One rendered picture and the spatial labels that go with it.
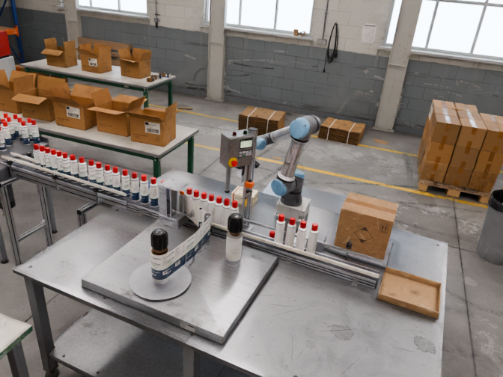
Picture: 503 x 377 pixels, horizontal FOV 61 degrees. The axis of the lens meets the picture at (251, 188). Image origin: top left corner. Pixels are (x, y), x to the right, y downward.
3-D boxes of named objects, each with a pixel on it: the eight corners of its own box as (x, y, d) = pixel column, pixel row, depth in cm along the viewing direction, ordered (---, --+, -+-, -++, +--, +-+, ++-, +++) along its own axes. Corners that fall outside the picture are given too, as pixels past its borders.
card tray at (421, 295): (376, 298, 224) (378, 292, 222) (384, 271, 245) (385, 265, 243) (437, 319, 214) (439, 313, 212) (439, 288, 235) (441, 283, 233)
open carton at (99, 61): (75, 71, 627) (72, 45, 610) (94, 66, 662) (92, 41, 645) (96, 75, 615) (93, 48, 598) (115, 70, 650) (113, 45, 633)
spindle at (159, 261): (147, 280, 214) (145, 233, 201) (158, 271, 221) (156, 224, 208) (162, 286, 211) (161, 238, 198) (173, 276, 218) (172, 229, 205)
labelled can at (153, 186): (148, 206, 280) (147, 178, 271) (153, 203, 284) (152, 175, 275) (155, 209, 278) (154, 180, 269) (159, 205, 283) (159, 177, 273)
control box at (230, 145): (218, 162, 252) (220, 132, 243) (244, 158, 260) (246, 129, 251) (227, 169, 244) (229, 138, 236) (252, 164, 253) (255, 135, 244)
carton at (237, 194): (230, 202, 304) (231, 192, 301) (237, 194, 314) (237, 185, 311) (251, 207, 300) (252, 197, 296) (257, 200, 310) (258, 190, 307)
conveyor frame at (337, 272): (126, 209, 285) (126, 202, 283) (137, 202, 294) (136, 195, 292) (375, 289, 230) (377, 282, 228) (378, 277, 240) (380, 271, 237)
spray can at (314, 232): (304, 255, 245) (309, 224, 235) (307, 250, 249) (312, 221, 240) (313, 258, 243) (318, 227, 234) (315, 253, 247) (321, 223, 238)
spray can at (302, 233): (293, 252, 246) (297, 222, 237) (296, 247, 251) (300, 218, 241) (302, 255, 245) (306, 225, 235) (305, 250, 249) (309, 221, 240)
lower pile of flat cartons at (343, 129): (316, 138, 679) (319, 125, 669) (325, 128, 724) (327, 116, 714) (358, 146, 659) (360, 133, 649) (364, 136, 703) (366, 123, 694)
